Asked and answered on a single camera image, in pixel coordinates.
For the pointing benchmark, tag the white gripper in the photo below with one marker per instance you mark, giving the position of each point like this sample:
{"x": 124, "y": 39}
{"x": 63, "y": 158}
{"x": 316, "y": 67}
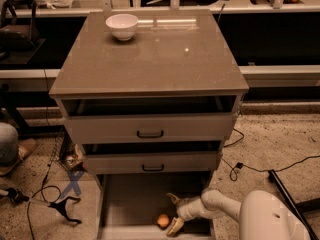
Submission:
{"x": 184, "y": 209}

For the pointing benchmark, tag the middle grey drawer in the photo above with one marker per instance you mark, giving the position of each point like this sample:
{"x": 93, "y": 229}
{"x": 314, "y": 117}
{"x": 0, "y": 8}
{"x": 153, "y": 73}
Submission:
{"x": 152, "y": 157}

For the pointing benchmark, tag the grey drawer cabinet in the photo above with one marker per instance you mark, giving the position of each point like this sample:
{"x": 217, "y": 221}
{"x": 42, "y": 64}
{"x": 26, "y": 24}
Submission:
{"x": 177, "y": 63}

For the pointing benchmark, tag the tan shoe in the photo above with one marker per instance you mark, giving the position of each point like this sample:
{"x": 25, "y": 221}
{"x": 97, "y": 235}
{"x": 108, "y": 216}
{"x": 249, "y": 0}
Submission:
{"x": 25, "y": 148}

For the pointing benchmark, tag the black metal stand leg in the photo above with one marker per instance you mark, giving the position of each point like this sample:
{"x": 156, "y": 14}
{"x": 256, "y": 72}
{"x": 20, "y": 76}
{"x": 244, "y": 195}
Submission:
{"x": 298, "y": 209}

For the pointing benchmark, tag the orange fruit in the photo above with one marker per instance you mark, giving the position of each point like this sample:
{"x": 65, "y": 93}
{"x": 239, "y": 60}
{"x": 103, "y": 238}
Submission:
{"x": 163, "y": 221}

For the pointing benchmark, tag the grey drawer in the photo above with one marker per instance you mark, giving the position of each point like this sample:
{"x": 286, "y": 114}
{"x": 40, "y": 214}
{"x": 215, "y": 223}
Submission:
{"x": 150, "y": 128}
{"x": 132, "y": 203}
{"x": 152, "y": 157}

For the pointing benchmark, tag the black reacher grabber tool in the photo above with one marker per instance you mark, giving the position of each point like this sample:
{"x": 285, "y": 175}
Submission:
{"x": 18, "y": 197}

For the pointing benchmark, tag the top grey drawer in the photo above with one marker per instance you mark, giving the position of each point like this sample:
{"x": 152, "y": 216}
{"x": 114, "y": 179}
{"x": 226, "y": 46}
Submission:
{"x": 150, "y": 128}

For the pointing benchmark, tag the bottom grey drawer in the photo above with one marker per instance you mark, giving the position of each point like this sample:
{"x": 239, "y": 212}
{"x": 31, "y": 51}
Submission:
{"x": 132, "y": 203}

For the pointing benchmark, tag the dark bag with handle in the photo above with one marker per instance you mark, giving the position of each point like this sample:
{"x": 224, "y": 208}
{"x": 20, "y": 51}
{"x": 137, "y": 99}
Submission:
{"x": 14, "y": 37}

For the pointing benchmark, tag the blue tape cross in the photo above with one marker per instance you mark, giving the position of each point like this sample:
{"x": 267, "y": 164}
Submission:
{"x": 73, "y": 184}

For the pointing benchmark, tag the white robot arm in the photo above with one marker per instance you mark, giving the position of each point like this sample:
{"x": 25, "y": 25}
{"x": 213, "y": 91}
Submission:
{"x": 261, "y": 215}

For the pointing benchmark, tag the white ceramic bowl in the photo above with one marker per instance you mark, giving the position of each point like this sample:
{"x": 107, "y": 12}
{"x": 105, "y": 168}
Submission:
{"x": 122, "y": 26}

